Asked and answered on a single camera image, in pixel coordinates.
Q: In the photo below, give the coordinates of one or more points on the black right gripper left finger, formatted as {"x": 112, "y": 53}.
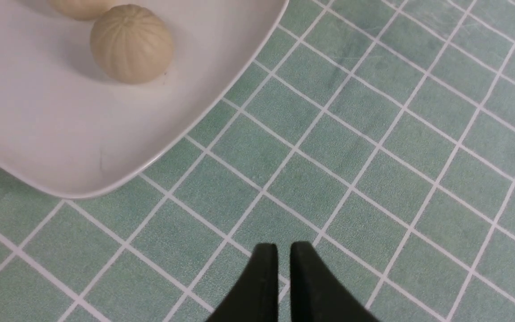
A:
{"x": 254, "y": 296}

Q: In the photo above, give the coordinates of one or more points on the green checked tablecloth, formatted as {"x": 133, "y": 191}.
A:
{"x": 380, "y": 131}

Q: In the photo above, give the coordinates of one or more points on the white steamed bun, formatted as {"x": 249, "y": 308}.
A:
{"x": 82, "y": 10}
{"x": 131, "y": 44}

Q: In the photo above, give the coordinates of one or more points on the white square plate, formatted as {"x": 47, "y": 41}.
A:
{"x": 69, "y": 130}

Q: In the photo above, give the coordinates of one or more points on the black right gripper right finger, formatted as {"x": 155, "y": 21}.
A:
{"x": 316, "y": 294}

